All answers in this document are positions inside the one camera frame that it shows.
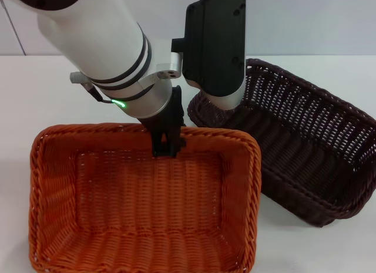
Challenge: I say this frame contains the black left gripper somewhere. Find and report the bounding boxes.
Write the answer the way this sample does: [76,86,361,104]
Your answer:
[140,85,189,157]

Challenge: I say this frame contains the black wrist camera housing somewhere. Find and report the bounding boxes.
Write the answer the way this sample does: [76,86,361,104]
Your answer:
[171,0,247,111]

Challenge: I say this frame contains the grey plug with black cable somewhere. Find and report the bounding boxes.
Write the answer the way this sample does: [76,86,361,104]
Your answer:
[69,72,117,105]

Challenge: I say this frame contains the orange woven basket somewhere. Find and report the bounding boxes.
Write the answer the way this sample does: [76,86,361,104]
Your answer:
[28,122,263,273]

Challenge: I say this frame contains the dark brown woven basket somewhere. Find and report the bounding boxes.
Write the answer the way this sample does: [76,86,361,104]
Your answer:
[187,58,376,228]

